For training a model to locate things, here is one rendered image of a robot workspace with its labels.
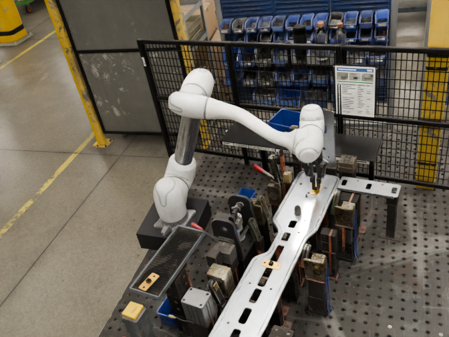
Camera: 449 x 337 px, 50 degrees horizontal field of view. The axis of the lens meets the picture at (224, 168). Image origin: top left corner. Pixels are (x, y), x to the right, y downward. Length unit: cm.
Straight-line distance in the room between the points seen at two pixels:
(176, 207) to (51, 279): 164
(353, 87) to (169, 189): 110
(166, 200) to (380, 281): 112
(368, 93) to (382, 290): 99
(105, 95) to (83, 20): 76
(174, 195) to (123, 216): 172
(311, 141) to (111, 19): 286
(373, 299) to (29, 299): 249
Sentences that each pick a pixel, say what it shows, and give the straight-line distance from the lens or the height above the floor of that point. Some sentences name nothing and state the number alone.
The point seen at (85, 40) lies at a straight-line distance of 470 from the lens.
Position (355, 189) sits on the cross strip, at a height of 100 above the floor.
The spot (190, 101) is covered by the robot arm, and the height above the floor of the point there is 158.
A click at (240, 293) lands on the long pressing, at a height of 100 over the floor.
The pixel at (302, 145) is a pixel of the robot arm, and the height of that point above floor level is 146.
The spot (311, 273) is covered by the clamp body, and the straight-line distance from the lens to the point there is 208.
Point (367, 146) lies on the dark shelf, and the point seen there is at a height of 103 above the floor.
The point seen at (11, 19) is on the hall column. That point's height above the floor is 41.
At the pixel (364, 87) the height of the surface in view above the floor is 133.
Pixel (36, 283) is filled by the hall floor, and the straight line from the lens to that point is 395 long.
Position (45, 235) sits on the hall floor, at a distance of 434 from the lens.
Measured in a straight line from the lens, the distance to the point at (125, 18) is 437.
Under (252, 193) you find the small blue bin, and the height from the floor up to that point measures 76.
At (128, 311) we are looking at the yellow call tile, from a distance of 186.
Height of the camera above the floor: 253
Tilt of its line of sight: 35 degrees down
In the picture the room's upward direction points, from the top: 11 degrees counter-clockwise
